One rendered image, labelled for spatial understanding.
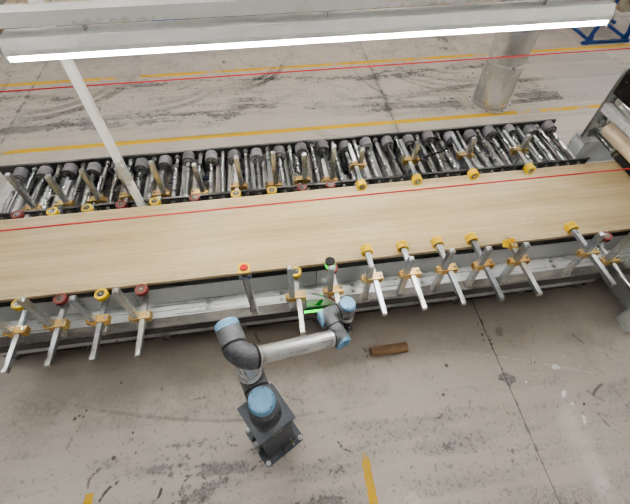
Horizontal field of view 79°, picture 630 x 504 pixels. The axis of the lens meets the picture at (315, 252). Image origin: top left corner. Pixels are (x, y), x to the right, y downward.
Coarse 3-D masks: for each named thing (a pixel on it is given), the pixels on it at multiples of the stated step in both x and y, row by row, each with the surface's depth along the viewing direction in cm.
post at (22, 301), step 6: (18, 300) 211; (24, 300) 212; (24, 306) 214; (30, 306) 216; (36, 306) 222; (30, 312) 220; (36, 312) 221; (42, 312) 226; (42, 318) 227; (48, 318) 231; (48, 324) 233
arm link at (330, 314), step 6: (330, 306) 208; (336, 306) 207; (318, 312) 206; (324, 312) 205; (330, 312) 205; (336, 312) 205; (318, 318) 208; (324, 318) 203; (330, 318) 202; (336, 318) 203; (324, 324) 204
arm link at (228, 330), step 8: (224, 320) 172; (232, 320) 173; (216, 328) 173; (224, 328) 170; (232, 328) 170; (240, 328) 173; (224, 336) 168; (232, 336) 168; (240, 336) 169; (224, 344) 167; (240, 376) 213; (248, 376) 208; (256, 376) 213; (264, 376) 221; (248, 384) 213
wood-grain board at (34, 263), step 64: (320, 192) 299; (448, 192) 300; (512, 192) 300; (576, 192) 300; (0, 256) 261; (64, 256) 261; (128, 256) 261; (192, 256) 262; (256, 256) 262; (320, 256) 262; (384, 256) 262
